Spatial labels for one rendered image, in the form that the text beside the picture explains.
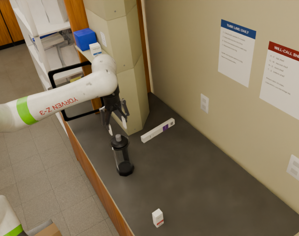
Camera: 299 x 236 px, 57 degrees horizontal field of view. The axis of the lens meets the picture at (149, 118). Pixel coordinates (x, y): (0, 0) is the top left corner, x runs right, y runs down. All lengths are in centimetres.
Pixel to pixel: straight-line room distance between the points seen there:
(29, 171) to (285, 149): 261
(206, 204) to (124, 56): 90
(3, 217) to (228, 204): 102
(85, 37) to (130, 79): 35
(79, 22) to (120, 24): 39
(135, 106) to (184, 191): 62
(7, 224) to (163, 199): 72
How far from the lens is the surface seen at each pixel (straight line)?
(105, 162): 173
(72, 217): 273
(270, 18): 123
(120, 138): 148
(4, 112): 118
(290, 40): 119
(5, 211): 135
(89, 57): 162
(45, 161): 333
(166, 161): 167
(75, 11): 182
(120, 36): 154
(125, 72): 162
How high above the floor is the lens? 216
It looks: 38 degrees down
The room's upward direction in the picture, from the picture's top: 7 degrees counter-clockwise
